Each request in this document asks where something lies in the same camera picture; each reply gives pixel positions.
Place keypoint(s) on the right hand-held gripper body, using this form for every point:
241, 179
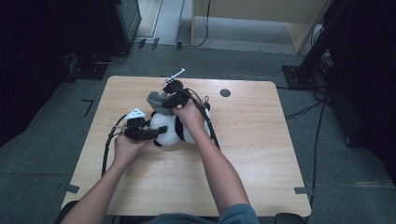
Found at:
177, 95

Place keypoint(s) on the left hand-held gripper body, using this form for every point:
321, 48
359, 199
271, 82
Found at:
137, 132

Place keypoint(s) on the panda plush toy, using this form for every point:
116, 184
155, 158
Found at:
168, 130

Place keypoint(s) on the grey sock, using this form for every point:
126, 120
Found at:
157, 102

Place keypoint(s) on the person's left hand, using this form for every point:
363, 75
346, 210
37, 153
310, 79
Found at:
129, 151

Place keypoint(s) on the person's right hand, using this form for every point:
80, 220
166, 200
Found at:
190, 116

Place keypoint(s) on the dark round table grommet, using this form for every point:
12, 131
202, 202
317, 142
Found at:
225, 92

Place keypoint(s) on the black floor tape corner mark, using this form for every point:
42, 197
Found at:
89, 105

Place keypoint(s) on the grey tape piece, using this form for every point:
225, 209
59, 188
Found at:
72, 188
300, 190

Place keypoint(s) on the light wooden desk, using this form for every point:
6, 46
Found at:
249, 9

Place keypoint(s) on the person's blue-grey shirt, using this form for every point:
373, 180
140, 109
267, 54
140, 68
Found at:
236, 214

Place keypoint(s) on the dark curtain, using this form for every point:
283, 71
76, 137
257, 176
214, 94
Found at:
367, 77
28, 62

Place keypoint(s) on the black metal stand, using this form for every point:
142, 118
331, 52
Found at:
306, 65

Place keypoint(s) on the black stand base plate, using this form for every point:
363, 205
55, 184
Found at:
88, 70

